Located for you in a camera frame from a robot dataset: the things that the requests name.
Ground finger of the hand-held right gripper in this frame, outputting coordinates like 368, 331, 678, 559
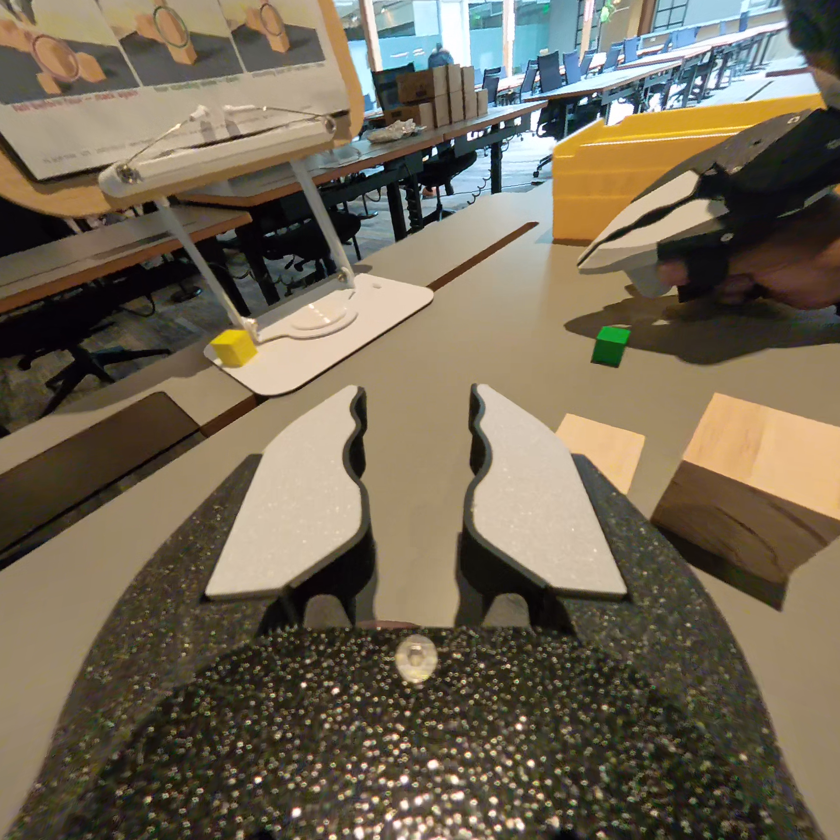
579, 167, 715, 265
576, 197, 731, 301

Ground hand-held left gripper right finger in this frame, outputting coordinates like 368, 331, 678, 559
461, 383, 629, 601

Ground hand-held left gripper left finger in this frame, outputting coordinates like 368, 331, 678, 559
205, 385, 376, 601

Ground medium wooden cube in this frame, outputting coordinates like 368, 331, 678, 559
554, 413, 646, 496

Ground small green wooden cube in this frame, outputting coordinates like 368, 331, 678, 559
591, 325, 632, 367

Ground yellow wooden cube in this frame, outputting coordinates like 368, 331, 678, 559
210, 328, 258, 367

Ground large wooden cube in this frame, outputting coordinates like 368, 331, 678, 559
651, 392, 840, 586

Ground person's right hand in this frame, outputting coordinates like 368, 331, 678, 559
656, 197, 840, 311

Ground yellow plastic bin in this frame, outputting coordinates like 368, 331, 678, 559
553, 93, 824, 245

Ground rows of distant desks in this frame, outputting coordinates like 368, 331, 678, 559
486, 23, 809, 140

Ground wooden document stand white base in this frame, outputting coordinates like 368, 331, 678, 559
0, 0, 435, 398

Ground black office chair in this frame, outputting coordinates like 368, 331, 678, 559
0, 302, 173, 421
420, 150, 478, 199

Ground stack of cardboard boxes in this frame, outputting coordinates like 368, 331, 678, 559
395, 63, 490, 129

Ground long office desk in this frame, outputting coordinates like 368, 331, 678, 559
177, 98, 549, 214

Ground wood-edged neighbouring desk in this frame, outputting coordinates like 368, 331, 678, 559
0, 203, 255, 316

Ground printed instruction sheet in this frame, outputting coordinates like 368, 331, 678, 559
0, 0, 349, 181

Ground dark desk cable cover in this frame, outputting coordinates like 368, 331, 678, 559
0, 392, 201, 552

